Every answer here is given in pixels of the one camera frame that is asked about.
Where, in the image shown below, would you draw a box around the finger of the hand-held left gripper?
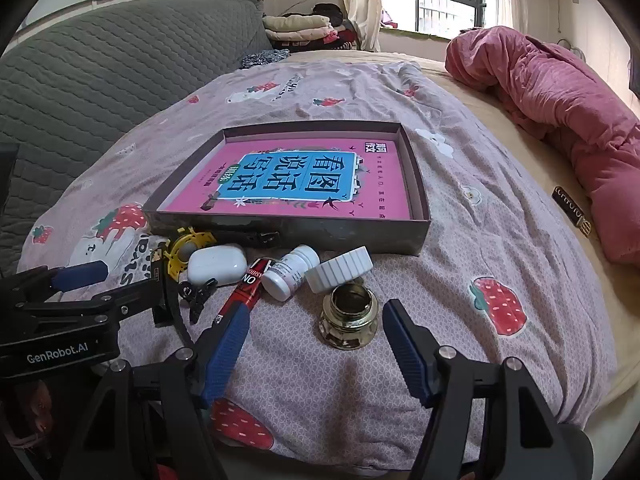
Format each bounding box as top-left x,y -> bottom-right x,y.
14,276 -> 172,332
0,260 -> 110,307

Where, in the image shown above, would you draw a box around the dark patterned cloth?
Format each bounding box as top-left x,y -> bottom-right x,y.
240,49 -> 291,70

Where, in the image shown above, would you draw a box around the red and black tube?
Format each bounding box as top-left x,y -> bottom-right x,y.
212,256 -> 273,328

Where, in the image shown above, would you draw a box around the grey quilted headboard cover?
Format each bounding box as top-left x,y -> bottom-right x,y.
0,0 -> 276,276

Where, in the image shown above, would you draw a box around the white ribbed lid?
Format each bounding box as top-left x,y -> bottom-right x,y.
304,246 -> 374,294

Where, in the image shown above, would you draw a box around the red patterned folded clothes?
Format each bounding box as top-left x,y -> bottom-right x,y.
270,22 -> 373,52

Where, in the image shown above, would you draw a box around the beige mattress sheet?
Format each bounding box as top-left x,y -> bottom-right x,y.
290,50 -> 640,411

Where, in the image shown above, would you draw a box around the white pill bottle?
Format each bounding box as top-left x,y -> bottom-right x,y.
261,244 -> 321,302

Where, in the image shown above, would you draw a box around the cream curtain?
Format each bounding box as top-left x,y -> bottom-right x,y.
339,0 -> 383,53

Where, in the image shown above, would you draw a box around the pink quilt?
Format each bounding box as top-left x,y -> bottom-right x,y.
445,25 -> 640,266

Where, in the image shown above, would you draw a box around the pink strawberry printed blanket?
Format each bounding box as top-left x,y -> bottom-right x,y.
17,57 -> 618,471

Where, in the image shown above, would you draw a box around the shallow brown cardboard box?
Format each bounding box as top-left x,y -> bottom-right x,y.
141,120 -> 432,256

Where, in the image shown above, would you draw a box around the white earbuds case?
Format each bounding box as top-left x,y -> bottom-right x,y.
187,243 -> 248,288

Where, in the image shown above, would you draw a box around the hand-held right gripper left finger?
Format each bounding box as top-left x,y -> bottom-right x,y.
60,302 -> 251,480

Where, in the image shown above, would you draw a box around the black mattress label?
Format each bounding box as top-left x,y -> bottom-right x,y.
552,186 -> 593,235

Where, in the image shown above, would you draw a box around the black hair clip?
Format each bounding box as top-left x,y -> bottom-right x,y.
177,280 -> 218,323

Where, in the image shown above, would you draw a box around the yellow tape measure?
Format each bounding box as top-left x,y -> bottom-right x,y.
165,227 -> 218,281

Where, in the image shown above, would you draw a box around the beige folded blanket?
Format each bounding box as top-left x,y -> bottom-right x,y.
262,14 -> 332,41

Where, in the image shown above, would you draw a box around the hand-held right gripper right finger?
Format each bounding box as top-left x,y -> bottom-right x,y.
382,298 -> 596,480

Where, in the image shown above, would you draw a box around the pink and blue book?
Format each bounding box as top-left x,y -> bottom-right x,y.
161,137 -> 413,221

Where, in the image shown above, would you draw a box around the gold glass jar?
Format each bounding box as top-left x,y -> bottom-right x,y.
317,282 -> 382,351

